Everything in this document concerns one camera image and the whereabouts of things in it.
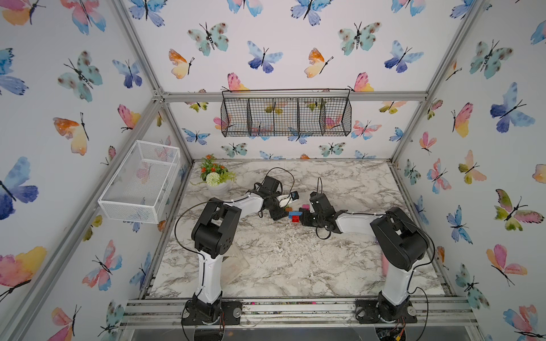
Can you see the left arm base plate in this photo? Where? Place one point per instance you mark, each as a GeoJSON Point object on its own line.
{"type": "Point", "coordinates": [198, 313]}

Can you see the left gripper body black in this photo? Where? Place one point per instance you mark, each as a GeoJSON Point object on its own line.
{"type": "Point", "coordinates": [275, 211]}

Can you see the black wire basket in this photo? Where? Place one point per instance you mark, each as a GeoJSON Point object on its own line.
{"type": "Point", "coordinates": [273, 113]}

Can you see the white mesh basket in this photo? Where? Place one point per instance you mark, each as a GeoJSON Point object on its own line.
{"type": "Point", "coordinates": [140, 186]}

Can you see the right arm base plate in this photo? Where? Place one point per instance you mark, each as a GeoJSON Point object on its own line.
{"type": "Point", "coordinates": [382, 311]}

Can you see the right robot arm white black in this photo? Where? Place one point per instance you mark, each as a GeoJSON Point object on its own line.
{"type": "Point", "coordinates": [402, 242]}

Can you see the aluminium front rail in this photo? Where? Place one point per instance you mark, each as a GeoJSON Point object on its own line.
{"type": "Point", "coordinates": [298, 312]}

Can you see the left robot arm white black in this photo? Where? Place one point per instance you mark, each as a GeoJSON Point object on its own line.
{"type": "Point", "coordinates": [214, 233]}

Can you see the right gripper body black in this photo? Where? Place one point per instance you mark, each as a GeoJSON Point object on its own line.
{"type": "Point", "coordinates": [310, 218]}

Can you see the flower plant white pot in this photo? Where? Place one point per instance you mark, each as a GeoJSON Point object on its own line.
{"type": "Point", "coordinates": [217, 177]}

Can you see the blue lego brick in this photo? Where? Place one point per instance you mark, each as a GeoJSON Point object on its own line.
{"type": "Point", "coordinates": [294, 215]}

